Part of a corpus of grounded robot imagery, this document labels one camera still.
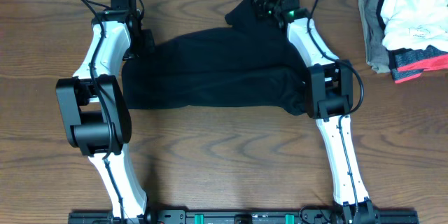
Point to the black polo shirt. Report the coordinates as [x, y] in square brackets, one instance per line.
[250, 62]

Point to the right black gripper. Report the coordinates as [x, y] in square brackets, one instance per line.
[257, 3]

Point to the khaki folded garment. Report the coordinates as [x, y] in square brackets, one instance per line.
[377, 56]

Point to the white folded garment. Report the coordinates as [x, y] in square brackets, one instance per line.
[414, 24]

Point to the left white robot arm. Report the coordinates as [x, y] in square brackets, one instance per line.
[96, 118]

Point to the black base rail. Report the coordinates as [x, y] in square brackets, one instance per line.
[245, 217]

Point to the grey red folded garment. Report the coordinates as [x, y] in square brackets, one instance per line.
[407, 64]

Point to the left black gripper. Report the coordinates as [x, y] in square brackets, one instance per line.
[148, 35]

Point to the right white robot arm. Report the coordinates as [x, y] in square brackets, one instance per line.
[329, 101]

